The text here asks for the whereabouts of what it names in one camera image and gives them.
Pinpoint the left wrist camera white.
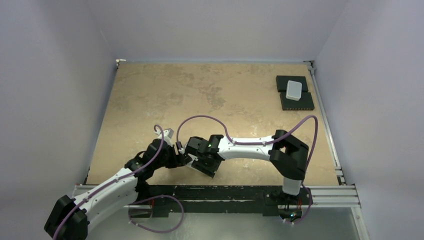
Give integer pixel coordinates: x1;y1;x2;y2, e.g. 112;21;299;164
158;128;174;146

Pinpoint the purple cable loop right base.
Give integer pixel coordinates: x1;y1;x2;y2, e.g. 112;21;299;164
279;183;313;227

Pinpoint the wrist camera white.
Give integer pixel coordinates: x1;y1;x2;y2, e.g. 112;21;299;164
158;128;174;146
178;147;197;165

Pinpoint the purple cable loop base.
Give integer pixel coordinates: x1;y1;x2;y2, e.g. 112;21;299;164
128;194;185;234
279;183;313;227

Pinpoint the black tray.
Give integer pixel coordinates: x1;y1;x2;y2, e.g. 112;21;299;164
279;92;315;111
275;75;309;93

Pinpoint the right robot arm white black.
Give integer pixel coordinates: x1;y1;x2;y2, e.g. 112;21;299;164
177;129;309;204

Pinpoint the aluminium frame rail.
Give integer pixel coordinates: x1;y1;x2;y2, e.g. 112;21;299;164
73;61;364;240

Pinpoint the black tray front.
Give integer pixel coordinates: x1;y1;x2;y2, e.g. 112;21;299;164
279;92;315;111

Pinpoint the white remote control red face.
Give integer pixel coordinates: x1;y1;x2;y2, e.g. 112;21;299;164
185;154;198;169

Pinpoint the black tray rear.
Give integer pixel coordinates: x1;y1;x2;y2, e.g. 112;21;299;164
275;75;309;93

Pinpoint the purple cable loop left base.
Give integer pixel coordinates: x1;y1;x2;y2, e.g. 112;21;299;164
128;194;185;234

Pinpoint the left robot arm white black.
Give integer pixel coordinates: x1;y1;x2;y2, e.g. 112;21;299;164
43;139;192;240

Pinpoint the white plastic box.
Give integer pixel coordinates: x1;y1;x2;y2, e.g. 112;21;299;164
285;80;303;101

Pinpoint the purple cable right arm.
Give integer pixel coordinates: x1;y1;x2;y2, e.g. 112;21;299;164
175;114;320;186

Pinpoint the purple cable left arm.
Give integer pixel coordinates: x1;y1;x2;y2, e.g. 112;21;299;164
52;124;165;240

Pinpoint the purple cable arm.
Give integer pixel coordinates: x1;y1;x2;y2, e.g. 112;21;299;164
52;124;165;240
175;114;320;186

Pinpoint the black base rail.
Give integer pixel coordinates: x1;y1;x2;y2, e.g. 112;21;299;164
136;184;307;217

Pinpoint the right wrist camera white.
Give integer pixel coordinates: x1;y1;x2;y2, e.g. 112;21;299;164
178;147;197;165

